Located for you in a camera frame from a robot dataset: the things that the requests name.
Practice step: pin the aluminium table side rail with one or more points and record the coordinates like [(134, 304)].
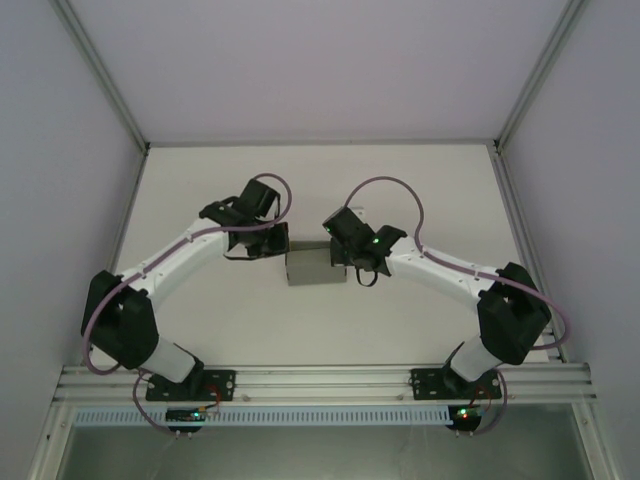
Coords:
[(515, 210)]

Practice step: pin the aluminium frame post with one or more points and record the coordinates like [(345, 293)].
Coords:
[(100, 75), (540, 75)]

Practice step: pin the right circuit board with LEDs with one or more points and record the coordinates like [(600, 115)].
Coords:
[(466, 415)]

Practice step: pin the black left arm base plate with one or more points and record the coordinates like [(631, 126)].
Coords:
[(220, 385)]

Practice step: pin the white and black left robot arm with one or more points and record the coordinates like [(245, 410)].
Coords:
[(175, 260)]

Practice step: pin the aluminium mounting rail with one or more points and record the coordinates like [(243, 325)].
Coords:
[(320, 382)]

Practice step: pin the circuit board with leds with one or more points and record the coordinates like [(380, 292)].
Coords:
[(466, 415), (185, 415)]

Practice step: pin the grey paper box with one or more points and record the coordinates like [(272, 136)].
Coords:
[(312, 267)]

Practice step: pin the left circuit board with LEDs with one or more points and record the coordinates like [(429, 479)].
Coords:
[(185, 415)]

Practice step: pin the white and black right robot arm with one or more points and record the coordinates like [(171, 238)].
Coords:
[(440, 270)]

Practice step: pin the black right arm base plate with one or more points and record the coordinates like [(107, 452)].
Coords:
[(425, 384)]

